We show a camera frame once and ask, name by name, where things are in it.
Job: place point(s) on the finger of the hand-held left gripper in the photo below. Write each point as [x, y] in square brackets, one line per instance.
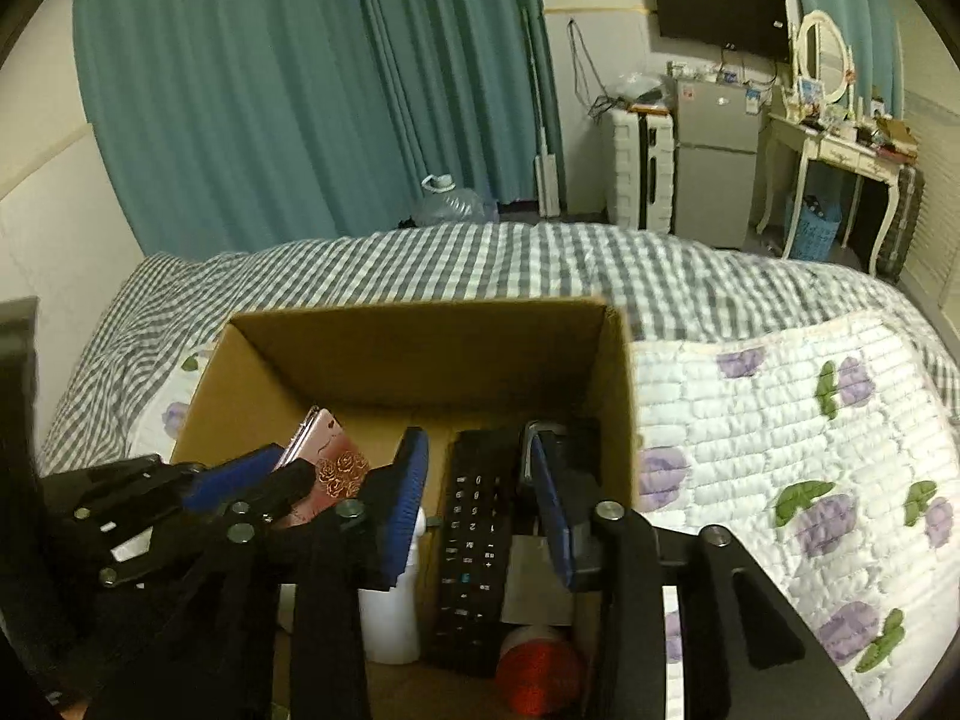
[232, 476]
[289, 484]

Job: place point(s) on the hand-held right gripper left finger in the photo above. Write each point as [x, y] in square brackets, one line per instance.
[401, 510]

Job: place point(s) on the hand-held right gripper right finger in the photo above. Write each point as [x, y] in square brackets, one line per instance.
[551, 510]

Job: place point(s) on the red floral phone case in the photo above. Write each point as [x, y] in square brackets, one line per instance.
[330, 457]

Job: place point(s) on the black remote control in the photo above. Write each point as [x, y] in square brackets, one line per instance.
[472, 540]

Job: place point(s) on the brown cardboard box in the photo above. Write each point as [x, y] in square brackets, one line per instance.
[420, 360]

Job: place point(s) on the white bottle with red cap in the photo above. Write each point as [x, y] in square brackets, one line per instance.
[540, 675]

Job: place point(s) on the grey checked bed sheet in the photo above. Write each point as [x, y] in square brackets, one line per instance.
[450, 262]

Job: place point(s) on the clear water jug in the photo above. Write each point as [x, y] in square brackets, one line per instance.
[450, 202]

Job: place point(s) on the white mop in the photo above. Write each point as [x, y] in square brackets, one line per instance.
[546, 180]

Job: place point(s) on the white suitcase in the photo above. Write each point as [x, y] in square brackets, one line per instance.
[634, 172]

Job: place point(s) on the blue basket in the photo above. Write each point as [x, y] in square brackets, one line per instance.
[814, 232]

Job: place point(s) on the silver small fridge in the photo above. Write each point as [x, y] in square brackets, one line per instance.
[716, 165]

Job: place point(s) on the clear plastic bag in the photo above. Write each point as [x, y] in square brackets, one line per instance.
[637, 90]

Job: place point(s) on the dark suitcase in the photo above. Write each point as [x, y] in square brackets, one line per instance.
[904, 225]

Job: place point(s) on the white dressing table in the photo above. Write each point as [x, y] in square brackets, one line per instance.
[825, 146]

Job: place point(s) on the small open cardboard box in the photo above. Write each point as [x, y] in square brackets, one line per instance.
[896, 135]

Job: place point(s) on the white louvered wardrobe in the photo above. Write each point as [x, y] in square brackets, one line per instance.
[934, 165]

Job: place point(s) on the white oval vanity mirror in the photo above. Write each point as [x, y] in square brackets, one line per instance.
[823, 52]

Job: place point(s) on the small photo frame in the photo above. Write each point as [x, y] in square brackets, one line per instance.
[810, 92]

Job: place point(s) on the black wall television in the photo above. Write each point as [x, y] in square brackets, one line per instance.
[720, 11]

